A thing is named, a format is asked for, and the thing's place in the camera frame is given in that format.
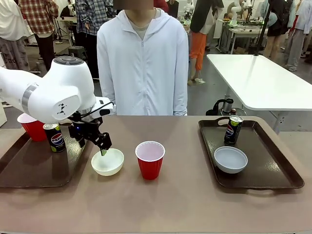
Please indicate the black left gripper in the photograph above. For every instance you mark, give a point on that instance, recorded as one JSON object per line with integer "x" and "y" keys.
{"x": 85, "y": 129}

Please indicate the white bowl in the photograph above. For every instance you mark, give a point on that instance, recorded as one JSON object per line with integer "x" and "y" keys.
{"x": 108, "y": 168}

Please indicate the black Pepsi can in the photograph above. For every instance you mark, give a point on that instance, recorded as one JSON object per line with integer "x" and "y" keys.
{"x": 232, "y": 131}
{"x": 57, "y": 141}

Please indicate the red plastic cup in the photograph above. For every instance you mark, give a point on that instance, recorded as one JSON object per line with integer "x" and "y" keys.
{"x": 150, "y": 168}
{"x": 36, "y": 132}

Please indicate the grey bowl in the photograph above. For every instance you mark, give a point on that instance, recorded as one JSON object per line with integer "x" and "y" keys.
{"x": 230, "y": 161}

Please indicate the person's left forearm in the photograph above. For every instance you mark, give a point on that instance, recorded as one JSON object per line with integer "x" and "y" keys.
{"x": 180, "y": 95}

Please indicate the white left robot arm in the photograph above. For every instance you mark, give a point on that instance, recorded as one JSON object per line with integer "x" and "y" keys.
{"x": 53, "y": 92}

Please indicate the person's right forearm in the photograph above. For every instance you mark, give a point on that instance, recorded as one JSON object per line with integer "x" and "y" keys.
{"x": 107, "y": 95}

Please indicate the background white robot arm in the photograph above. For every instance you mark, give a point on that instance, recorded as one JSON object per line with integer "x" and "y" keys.
{"x": 235, "y": 9}

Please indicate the brown plastic serving tray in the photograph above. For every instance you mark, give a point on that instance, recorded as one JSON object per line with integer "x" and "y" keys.
{"x": 36, "y": 168}
{"x": 268, "y": 158}

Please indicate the person in white hoodie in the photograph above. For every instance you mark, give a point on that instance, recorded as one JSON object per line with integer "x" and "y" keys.
{"x": 143, "y": 68}

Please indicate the grey plastic stool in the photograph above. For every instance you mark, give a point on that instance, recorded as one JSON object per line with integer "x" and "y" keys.
{"x": 77, "y": 50}

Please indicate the bystander in blue plaid shirt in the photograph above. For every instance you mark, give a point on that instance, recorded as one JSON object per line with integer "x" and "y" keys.
{"x": 92, "y": 19}

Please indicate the black backpack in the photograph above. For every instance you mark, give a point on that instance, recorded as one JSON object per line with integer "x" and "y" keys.
{"x": 215, "y": 108}

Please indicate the bystander in red plaid shirt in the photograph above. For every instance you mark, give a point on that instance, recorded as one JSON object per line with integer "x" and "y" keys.
{"x": 39, "y": 14}

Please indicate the metal thermos bottle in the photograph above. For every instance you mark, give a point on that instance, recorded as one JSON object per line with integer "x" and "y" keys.
{"x": 229, "y": 106}

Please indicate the bystander in orange trousers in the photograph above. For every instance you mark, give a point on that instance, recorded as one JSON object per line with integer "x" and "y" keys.
{"x": 197, "y": 44}

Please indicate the bystander in white shirt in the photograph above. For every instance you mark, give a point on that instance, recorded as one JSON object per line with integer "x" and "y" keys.
{"x": 11, "y": 22}

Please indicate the white folding table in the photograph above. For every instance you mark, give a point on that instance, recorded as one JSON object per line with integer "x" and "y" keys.
{"x": 256, "y": 78}

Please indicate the background work desk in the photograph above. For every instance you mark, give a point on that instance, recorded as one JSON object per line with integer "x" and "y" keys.
{"x": 243, "y": 31}

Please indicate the black stand pole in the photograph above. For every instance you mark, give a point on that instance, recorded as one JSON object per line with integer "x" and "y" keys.
{"x": 263, "y": 29}

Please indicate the bystander in dark top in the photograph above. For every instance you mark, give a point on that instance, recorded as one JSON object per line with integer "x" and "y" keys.
{"x": 280, "y": 22}

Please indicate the bystander in light clothes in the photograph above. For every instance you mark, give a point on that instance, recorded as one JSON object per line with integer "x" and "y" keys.
{"x": 301, "y": 29}

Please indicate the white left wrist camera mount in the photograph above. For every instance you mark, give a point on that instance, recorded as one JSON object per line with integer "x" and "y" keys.
{"x": 103, "y": 102}

